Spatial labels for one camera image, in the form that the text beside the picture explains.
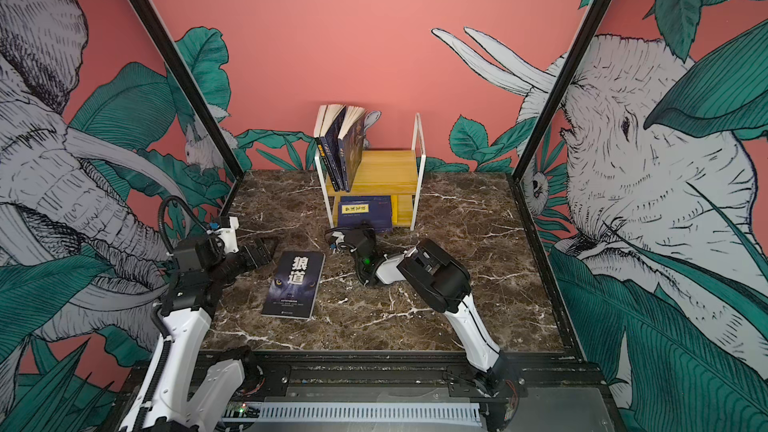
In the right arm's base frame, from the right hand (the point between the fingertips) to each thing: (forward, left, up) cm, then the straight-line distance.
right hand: (364, 214), depth 97 cm
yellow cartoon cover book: (+6, -10, -5) cm, 12 cm away
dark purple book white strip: (-21, +21, -8) cm, 31 cm away
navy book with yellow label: (+5, -3, -4) cm, 7 cm away
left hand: (-17, +24, +12) cm, 32 cm away
